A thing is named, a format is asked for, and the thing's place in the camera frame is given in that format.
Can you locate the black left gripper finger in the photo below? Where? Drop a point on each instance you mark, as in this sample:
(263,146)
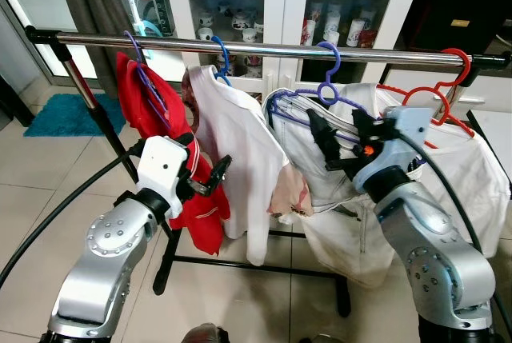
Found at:
(219,175)
(196,143)

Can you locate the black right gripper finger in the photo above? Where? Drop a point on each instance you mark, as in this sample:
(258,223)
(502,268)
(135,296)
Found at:
(324,139)
(364,127)

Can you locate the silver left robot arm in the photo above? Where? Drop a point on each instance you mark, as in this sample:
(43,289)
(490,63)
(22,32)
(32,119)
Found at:
(108,239)

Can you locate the blue plastic hanger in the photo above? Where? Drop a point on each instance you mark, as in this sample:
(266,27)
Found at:
(226,61)

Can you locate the red plastic hanger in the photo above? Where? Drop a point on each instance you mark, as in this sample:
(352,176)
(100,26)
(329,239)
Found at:
(466,67)

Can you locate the white shirt with print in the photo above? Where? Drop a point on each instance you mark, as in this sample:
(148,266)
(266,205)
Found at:
(240,135)

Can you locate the small red box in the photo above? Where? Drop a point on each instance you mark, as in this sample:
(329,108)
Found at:
(371,38)

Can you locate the white printed can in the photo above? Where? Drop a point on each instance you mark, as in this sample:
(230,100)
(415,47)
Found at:
(332,23)
(356,33)
(309,33)

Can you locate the chrome and black clothes rack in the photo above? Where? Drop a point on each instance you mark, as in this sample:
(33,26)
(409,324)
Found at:
(264,49)

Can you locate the white T-shirt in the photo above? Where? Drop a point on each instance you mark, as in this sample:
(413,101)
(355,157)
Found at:
(472,175)

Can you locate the white printed mug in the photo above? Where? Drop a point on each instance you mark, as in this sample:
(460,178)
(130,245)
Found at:
(207,19)
(242,21)
(248,35)

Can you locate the white low cabinet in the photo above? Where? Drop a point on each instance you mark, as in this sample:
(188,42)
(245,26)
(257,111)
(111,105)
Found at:
(488,91)

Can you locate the teal floor mat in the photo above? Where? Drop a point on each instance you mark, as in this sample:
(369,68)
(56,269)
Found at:
(68,115)

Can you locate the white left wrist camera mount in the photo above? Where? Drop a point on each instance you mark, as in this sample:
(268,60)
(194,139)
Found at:
(160,169)

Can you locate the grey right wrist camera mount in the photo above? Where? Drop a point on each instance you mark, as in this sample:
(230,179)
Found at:
(404,139)

